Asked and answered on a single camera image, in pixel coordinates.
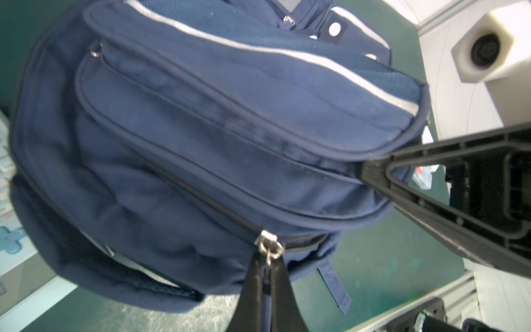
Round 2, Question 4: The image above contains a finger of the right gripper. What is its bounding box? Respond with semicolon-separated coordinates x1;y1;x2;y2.
361;123;530;277

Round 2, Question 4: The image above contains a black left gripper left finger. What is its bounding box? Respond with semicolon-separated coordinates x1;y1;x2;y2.
226;253;264;332

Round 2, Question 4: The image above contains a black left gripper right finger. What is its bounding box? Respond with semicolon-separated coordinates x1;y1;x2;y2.
270;257;308;332

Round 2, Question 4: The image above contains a navy blue backpack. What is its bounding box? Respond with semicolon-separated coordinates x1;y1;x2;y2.
11;1;430;313

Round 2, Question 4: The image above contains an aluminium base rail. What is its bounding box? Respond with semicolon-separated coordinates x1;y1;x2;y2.
350;271;481;331

